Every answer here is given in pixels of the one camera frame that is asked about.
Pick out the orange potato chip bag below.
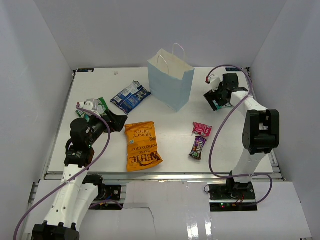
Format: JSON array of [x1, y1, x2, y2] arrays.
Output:
[[124, 121, 163, 172]]

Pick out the blue table label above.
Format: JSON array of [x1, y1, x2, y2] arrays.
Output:
[[76, 68, 95, 73], [225, 67, 243, 72]]

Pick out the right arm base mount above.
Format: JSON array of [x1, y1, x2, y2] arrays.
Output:
[[203, 182, 256, 202]]

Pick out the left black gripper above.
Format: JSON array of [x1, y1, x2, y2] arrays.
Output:
[[85, 109, 127, 146]]

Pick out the left blue table label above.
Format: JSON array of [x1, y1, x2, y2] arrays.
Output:
[[76, 68, 95, 73]]

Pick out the brown M&M's packet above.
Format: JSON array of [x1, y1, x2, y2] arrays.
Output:
[[189, 136, 207, 160]]

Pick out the aluminium front rail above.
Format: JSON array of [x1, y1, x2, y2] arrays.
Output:
[[44, 172, 283, 181]]

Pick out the right blue table label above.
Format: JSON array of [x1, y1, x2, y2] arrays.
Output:
[[225, 67, 243, 72]]

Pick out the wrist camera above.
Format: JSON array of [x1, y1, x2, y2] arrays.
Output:
[[76, 98, 99, 112], [206, 75, 221, 92]]

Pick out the teal snack packet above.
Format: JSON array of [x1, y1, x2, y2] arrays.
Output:
[[212, 100, 232, 111]]

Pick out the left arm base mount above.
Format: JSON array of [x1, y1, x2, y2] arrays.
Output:
[[94, 184, 122, 201]]

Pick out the green snack bag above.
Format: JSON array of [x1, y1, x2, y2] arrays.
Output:
[[75, 97, 109, 121]]

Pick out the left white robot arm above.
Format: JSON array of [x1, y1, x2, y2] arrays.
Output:
[[31, 110, 128, 240]]

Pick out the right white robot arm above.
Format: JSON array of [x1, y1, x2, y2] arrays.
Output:
[[204, 73, 280, 200]]

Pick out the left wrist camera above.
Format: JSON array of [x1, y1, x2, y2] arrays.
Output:
[[76, 98, 99, 112]]

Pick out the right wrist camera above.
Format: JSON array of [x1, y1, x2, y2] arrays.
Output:
[[206, 75, 221, 92]]

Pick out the blue snack bag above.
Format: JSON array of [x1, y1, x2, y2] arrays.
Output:
[[110, 81, 151, 115]]

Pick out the pink candy packet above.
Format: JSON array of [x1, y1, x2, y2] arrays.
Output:
[[192, 122, 213, 138]]

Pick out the light blue paper bag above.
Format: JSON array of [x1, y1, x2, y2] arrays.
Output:
[[147, 48, 195, 112]]

